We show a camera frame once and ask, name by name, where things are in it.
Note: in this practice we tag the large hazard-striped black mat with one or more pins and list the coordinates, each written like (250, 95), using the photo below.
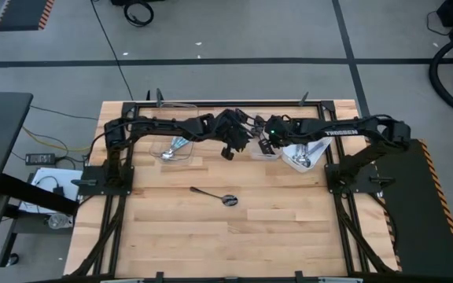
(419, 228)

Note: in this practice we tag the clear plastic bottle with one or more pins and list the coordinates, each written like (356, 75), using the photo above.
(59, 221)

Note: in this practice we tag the clear plastic bin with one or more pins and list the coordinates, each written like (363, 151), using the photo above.
(157, 145)

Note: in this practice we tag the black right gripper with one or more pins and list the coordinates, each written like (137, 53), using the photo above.
(281, 129)

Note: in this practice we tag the white plastic bin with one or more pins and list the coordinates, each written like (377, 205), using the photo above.
(321, 155)

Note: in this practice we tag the black support beam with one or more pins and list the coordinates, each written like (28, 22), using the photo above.
(37, 194)

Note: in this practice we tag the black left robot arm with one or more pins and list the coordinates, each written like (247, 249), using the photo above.
(152, 126)

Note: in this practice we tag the black power adapter brick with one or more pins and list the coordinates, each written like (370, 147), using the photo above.
(39, 159)

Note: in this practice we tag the small hazard-striped black mat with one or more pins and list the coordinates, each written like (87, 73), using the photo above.
(18, 15)

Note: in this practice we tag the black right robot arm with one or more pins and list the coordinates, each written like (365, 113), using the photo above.
(348, 131)

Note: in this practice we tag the frosted translucent plastic bin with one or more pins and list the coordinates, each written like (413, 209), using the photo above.
(256, 155)

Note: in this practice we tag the black aluminium table frame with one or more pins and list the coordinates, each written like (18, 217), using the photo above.
(195, 104)

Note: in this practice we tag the white paper sheet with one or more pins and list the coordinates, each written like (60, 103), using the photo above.
(45, 177)

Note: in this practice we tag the dark metal spoon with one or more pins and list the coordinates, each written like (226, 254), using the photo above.
(230, 200)

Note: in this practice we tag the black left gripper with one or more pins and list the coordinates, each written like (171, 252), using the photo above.
(232, 129)

